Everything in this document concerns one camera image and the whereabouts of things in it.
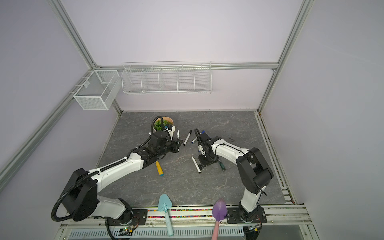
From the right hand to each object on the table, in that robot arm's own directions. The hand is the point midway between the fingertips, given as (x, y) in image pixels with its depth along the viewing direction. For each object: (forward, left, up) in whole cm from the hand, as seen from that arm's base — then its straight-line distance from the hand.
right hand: (207, 163), depth 90 cm
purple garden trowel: (-26, -6, -2) cm, 27 cm away
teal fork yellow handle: (-3, +29, 0) cm, 29 cm away
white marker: (+20, +13, -1) cm, 24 cm away
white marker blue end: (+4, +6, +22) cm, 23 cm away
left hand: (+6, +14, +15) cm, 21 cm away
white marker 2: (-1, +6, -1) cm, 6 cm away
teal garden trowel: (-22, +22, +1) cm, 32 cm away
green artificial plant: (+22, +32, +11) cm, 40 cm away
